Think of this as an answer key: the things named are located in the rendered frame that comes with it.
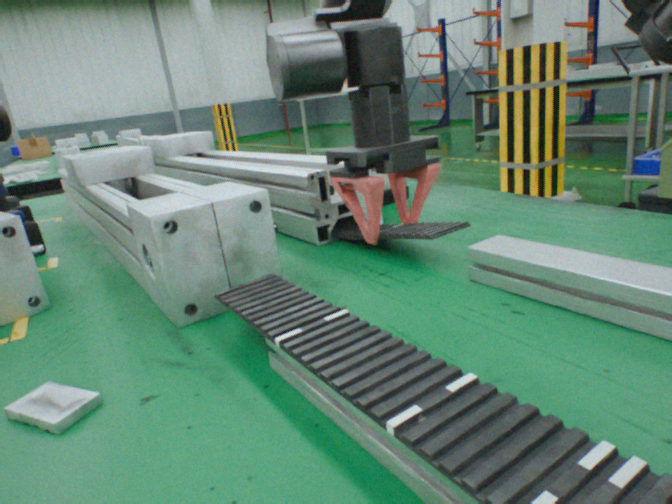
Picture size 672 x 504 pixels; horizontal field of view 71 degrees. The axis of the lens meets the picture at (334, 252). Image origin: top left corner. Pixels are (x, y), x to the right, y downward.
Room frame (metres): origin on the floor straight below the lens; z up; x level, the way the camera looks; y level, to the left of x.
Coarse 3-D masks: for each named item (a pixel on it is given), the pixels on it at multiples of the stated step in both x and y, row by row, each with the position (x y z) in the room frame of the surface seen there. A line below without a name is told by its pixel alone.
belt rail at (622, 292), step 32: (480, 256) 0.36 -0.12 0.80; (512, 256) 0.34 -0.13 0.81; (544, 256) 0.33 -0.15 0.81; (576, 256) 0.32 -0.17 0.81; (512, 288) 0.33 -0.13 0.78; (544, 288) 0.31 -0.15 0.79; (576, 288) 0.29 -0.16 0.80; (608, 288) 0.27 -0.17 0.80; (640, 288) 0.26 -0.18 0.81; (608, 320) 0.27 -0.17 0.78; (640, 320) 0.26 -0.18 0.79
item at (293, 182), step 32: (160, 160) 1.07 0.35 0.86; (192, 160) 0.88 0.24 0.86; (224, 160) 0.94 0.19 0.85; (256, 160) 0.81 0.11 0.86; (288, 160) 0.71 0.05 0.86; (320, 160) 0.64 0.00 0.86; (288, 192) 0.57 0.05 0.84; (320, 192) 0.55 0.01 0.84; (288, 224) 0.58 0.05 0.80; (320, 224) 0.53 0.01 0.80
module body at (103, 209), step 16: (64, 176) 0.97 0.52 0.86; (144, 176) 0.72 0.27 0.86; (160, 176) 0.69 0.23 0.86; (64, 192) 1.10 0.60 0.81; (80, 192) 0.85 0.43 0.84; (96, 192) 0.61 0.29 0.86; (112, 192) 0.59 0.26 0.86; (144, 192) 0.70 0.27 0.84; (160, 192) 0.62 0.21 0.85; (176, 192) 0.55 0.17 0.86; (80, 208) 0.85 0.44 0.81; (96, 208) 0.63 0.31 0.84; (112, 208) 0.50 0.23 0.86; (96, 224) 0.68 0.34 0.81; (112, 224) 0.53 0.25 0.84; (128, 224) 0.44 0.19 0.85; (112, 240) 0.57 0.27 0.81; (128, 240) 0.46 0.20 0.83; (128, 256) 0.49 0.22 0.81; (144, 288) 0.44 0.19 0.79
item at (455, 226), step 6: (456, 222) 0.43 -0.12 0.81; (462, 222) 0.42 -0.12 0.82; (438, 228) 0.42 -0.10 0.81; (444, 228) 0.41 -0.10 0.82; (450, 228) 0.41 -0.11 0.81; (456, 228) 0.41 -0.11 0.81; (462, 228) 0.42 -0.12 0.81; (420, 234) 0.41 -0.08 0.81; (426, 234) 0.41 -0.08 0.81; (432, 234) 0.40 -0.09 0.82; (438, 234) 0.40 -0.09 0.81; (444, 234) 0.41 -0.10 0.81
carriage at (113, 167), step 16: (64, 160) 0.80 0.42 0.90; (80, 160) 0.70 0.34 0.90; (96, 160) 0.71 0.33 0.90; (112, 160) 0.72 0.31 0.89; (128, 160) 0.73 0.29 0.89; (144, 160) 0.75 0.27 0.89; (80, 176) 0.70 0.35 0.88; (96, 176) 0.71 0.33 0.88; (112, 176) 0.72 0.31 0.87; (128, 176) 0.73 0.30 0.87; (128, 192) 0.74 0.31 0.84
